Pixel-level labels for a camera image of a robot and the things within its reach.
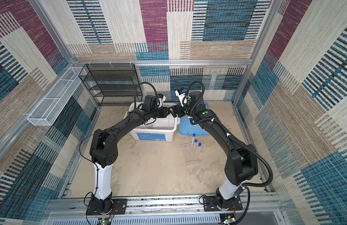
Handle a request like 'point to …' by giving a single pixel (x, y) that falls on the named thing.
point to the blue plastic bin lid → (187, 127)
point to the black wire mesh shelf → (112, 84)
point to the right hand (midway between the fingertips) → (174, 107)
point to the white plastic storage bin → (157, 129)
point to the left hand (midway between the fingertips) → (171, 109)
